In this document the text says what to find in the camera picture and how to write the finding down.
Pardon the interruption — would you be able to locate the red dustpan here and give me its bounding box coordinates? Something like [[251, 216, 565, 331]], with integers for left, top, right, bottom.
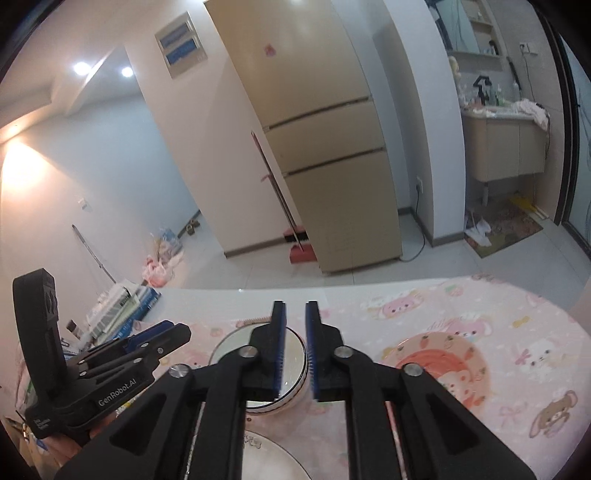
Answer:
[[288, 244, 320, 265]]

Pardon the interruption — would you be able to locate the white and blue plastic bag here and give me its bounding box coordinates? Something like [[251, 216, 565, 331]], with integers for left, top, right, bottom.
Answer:
[[150, 227, 184, 259]]

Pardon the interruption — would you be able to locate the black power cable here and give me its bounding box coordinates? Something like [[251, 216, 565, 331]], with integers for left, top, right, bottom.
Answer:
[[399, 185, 428, 263]]

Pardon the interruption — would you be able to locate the pink plastic bag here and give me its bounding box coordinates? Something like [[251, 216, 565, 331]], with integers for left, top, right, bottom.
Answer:
[[142, 256, 178, 288]]

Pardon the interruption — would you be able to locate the patterned bath mat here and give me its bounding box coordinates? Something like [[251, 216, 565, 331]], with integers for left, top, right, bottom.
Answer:
[[466, 205, 544, 258]]

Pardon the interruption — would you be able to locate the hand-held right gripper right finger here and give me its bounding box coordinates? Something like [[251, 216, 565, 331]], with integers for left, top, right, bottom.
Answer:
[[305, 300, 539, 480]]

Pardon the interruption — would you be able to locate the mirror cabinet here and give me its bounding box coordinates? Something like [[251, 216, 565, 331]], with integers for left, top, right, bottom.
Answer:
[[434, 0, 509, 60]]

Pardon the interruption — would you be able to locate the beige vanity cabinet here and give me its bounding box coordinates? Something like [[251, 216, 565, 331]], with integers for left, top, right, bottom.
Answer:
[[462, 108, 550, 183]]

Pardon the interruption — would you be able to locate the white crumpled paper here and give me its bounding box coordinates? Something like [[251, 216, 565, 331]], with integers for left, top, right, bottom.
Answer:
[[464, 210, 494, 246]]

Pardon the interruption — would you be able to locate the pile of books and boxes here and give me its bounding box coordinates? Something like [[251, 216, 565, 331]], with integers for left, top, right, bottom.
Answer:
[[115, 287, 162, 341]]

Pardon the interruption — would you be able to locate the beige refrigerator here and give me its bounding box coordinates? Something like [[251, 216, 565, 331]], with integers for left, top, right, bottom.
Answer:
[[203, 0, 403, 276]]

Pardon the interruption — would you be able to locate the pink printed tablecloth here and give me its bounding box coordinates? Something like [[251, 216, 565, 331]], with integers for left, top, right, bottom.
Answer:
[[139, 273, 585, 480]]

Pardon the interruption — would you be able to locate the grey mop stick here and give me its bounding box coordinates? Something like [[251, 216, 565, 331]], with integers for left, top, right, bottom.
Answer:
[[71, 224, 116, 284]]

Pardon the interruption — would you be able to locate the pink cloth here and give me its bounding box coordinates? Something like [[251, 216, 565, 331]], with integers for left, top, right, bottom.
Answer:
[[510, 98, 550, 130]]

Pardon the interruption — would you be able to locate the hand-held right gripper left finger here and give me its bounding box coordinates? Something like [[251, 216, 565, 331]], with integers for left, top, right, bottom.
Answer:
[[53, 300, 289, 480]]

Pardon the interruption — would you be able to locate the black sliding door frame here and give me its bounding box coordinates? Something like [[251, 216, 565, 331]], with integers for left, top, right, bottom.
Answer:
[[549, 28, 591, 259]]

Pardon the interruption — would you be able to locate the white patterned-rim bowl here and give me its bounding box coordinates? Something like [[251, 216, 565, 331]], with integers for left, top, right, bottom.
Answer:
[[208, 325, 309, 415]]

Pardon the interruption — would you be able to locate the person's left hand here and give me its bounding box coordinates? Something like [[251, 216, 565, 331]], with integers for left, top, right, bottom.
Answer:
[[85, 406, 123, 446]]

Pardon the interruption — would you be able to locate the wall electrical panel box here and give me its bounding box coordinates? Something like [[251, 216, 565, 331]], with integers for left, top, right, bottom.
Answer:
[[154, 11, 207, 79]]

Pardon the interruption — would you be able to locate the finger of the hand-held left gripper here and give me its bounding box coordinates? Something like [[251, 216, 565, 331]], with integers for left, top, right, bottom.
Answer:
[[90, 320, 177, 356], [67, 323, 192, 384]]

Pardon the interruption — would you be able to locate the pink strawberry bowl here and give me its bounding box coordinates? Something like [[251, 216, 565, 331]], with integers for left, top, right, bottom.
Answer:
[[381, 332, 488, 411]]

